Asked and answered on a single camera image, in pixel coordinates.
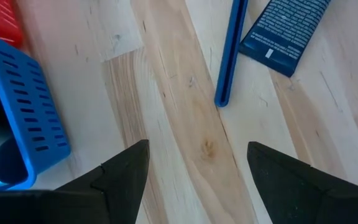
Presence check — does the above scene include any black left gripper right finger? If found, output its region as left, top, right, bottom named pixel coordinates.
left=247, top=141, right=358, bottom=224

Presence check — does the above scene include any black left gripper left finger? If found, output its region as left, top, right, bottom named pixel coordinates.
left=0, top=139, right=151, bottom=224

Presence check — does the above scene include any dark blue toiletry tube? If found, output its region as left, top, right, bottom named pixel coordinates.
left=237, top=0, right=332, bottom=78

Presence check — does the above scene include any blue plastic basket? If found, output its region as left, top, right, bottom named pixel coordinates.
left=0, top=23, right=72, bottom=191

